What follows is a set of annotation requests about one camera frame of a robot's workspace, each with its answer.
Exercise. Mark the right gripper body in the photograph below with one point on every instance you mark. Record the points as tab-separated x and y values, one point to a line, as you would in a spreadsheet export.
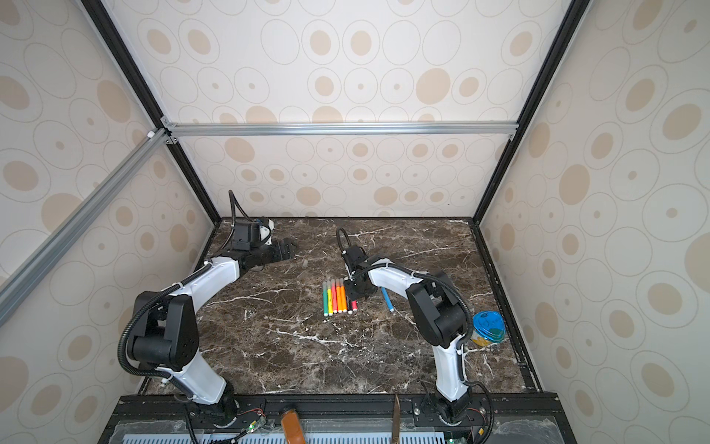
358	285

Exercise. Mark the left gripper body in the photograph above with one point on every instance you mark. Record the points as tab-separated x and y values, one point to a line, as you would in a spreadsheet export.
271	253

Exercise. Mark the orange marker pen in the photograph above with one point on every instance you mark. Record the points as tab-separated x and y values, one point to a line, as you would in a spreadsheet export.
344	296
339	296

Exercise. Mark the blue marker pen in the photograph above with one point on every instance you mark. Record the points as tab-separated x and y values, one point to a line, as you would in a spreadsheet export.
388	300

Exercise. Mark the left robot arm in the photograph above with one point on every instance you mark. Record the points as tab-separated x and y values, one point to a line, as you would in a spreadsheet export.
162	337

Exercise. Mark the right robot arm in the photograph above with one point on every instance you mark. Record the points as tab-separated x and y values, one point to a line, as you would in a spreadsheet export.
440	313

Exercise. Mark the pink marker pen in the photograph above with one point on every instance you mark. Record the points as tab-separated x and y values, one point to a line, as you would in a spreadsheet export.
333	297

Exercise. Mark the yellow marker pen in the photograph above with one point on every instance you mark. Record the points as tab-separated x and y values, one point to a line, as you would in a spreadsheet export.
329	297

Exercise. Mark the green marker pen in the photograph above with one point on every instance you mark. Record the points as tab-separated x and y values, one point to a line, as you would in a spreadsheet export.
325	299

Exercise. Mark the blue-lidded plastic cup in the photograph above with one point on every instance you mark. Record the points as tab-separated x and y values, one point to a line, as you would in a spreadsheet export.
489	328

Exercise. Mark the brown thin stick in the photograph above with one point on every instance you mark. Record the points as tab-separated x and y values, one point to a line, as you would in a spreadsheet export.
396	421

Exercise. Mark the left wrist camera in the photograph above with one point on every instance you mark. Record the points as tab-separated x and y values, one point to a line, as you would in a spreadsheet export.
249	235

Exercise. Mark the horizontal aluminium rail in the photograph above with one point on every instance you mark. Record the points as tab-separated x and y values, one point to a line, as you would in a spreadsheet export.
341	129

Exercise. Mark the orange-brown handle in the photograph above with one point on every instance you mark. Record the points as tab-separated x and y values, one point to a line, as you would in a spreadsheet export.
292	429

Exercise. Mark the diagonal aluminium rail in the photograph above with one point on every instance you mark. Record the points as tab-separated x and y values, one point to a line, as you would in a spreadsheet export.
30	274

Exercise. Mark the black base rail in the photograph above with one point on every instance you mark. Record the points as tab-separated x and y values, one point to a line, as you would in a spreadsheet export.
340	418

